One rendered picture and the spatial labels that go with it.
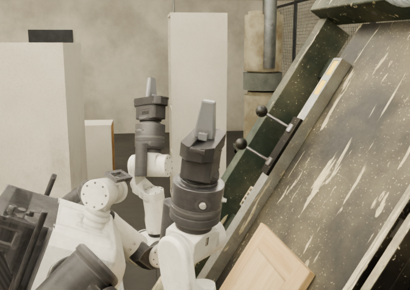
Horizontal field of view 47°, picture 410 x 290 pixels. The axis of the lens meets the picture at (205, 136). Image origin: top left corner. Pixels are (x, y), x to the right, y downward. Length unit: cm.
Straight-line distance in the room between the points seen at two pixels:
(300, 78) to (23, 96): 223
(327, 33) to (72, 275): 122
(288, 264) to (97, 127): 511
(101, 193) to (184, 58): 390
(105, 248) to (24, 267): 16
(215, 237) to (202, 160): 18
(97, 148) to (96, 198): 516
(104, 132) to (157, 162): 482
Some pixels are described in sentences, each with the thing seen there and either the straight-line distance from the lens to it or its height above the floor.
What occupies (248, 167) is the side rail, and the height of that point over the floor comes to 131.
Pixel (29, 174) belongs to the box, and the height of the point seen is 83.
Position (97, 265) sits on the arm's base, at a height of 136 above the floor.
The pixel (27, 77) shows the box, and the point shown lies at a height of 152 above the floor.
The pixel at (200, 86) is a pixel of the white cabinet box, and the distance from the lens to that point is 489.
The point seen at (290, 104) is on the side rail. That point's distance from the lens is 169.
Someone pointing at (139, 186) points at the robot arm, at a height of 133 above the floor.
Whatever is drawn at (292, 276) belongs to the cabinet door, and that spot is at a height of 120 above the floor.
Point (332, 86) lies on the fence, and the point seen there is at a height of 162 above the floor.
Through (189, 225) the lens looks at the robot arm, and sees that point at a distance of 78.
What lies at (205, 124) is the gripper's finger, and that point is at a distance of 75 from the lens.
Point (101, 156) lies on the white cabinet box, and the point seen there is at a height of 31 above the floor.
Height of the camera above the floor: 174
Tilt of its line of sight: 11 degrees down
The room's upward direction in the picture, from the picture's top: straight up
